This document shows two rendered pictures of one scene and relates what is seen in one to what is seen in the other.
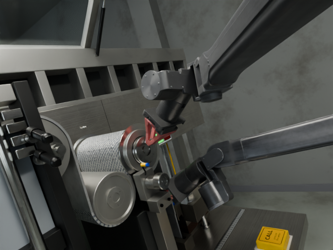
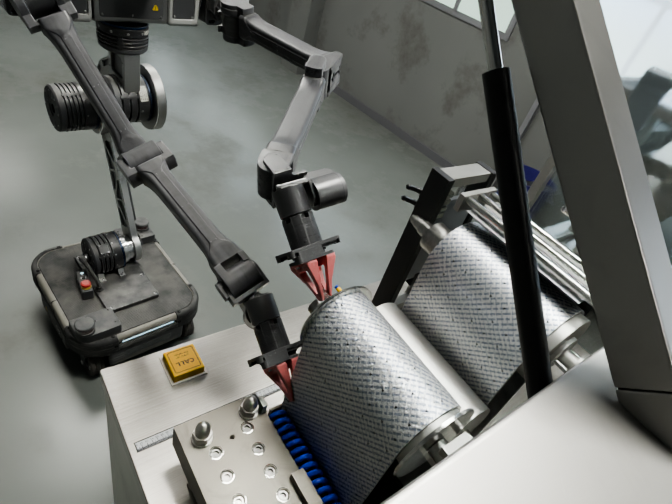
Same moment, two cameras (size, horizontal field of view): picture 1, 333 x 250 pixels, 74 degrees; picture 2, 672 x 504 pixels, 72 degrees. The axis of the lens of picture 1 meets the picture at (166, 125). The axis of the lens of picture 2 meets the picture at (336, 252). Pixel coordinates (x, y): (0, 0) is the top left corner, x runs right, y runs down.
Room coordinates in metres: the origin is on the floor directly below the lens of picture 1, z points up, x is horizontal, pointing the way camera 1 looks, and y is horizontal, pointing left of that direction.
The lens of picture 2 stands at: (1.16, 0.07, 1.82)
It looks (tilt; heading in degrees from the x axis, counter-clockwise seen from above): 38 degrees down; 182
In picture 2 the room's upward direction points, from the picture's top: 19 degrees clockwise
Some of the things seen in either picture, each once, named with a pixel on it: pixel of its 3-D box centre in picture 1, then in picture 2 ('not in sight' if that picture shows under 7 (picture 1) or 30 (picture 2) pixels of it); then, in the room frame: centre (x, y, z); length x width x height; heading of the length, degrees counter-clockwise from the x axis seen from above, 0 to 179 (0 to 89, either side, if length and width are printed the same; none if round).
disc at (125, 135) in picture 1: (140, 150); (337, 318); (0.60, 0.09, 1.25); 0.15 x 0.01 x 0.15; 139
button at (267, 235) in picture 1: (272, 239); (183, 362); (0.57, -0.20, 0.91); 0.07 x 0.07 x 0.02; 49
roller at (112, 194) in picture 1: (88, 194); (414, 374); (0.59, 0.26, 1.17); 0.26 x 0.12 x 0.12; 49
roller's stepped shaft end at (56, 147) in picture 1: (53, 151); (421, 225); (0.35, 0.19, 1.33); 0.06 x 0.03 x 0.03; 49
